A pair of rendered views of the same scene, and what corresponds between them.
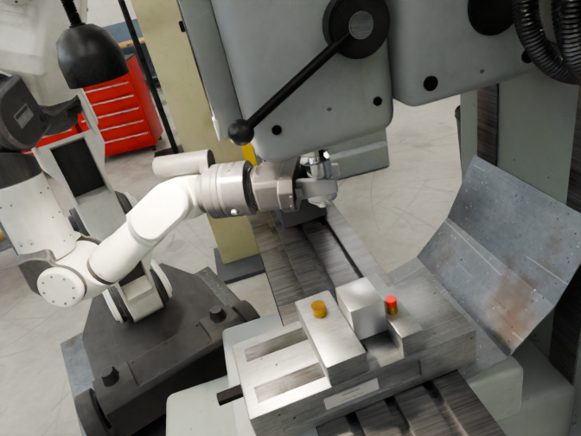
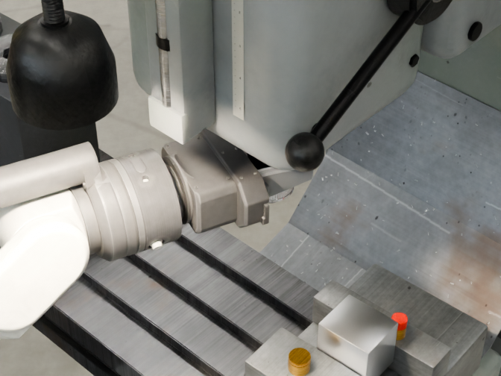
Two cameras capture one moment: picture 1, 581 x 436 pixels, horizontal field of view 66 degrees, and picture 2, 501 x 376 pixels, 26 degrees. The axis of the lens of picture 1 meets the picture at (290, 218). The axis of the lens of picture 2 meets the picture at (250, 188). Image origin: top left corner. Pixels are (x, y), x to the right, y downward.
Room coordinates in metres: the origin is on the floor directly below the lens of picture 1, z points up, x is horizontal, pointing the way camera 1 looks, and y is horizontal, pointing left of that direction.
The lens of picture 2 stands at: (0.04, 0.47, 1.90)
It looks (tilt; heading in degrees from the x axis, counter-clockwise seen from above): 42 degrees down; 319
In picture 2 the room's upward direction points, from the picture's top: straight up
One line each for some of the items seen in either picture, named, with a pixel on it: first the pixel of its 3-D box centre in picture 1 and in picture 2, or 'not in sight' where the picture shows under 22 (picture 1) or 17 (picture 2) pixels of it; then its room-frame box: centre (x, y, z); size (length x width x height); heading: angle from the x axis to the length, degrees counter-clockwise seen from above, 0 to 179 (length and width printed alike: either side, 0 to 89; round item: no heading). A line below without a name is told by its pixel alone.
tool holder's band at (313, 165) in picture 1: (315, 160); not in sight; (0.63, -0.06, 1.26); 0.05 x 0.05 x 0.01
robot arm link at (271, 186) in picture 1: (263, 187); (182, 189); (0.65, 0.03, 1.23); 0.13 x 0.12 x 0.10; 165
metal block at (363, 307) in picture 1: (360, 308); (356, 342); (0.51, -0.07, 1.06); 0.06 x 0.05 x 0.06; 10
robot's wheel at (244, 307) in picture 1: (252, 329); not in sight; (1.15, 0.22, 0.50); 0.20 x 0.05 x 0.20; 26
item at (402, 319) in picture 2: (391, 304); (398, 326); (0.49, -0.11, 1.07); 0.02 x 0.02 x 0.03
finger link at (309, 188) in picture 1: (316, 189); (284, 180); (0.60, -0.05, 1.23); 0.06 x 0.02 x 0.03; 75
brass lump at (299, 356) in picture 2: (318, 309); (299, 362); (0.52, -0.01, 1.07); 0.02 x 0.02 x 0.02
